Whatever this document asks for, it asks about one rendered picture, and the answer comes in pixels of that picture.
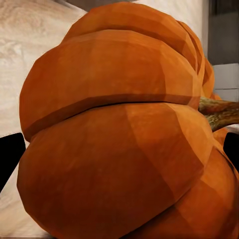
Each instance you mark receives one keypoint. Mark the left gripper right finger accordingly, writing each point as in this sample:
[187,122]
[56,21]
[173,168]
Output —
[231,148]

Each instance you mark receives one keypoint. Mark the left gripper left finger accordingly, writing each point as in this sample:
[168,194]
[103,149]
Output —
[12,148]

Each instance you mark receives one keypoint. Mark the fridge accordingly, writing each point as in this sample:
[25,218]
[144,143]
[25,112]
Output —
[227,77]

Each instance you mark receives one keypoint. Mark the pumpkin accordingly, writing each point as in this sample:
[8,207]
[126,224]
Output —
[125,133]

